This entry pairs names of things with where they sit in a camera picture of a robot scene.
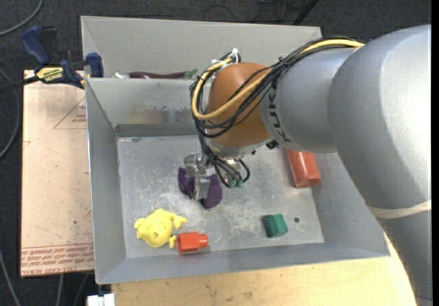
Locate grey metal bin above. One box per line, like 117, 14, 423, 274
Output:
80, 15, 391, 285

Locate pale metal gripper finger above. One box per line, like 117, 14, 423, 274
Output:
193, 169, 211, 200
183, 153, 203, 179

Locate yellow toy animal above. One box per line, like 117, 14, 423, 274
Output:
133, 208, 189, 249

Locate purple soft toy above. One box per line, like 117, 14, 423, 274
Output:
177, 167, 224, 210

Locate red-orange bottle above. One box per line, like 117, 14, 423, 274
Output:
285, 148, 322, 189

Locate brown cardboard board, red print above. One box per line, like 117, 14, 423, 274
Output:
20, 69, 95, 278

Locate red-orange block with peg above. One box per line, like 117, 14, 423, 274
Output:
176, 231, 209, 255

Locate dark green block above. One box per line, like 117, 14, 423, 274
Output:
262, 213, 289, 239

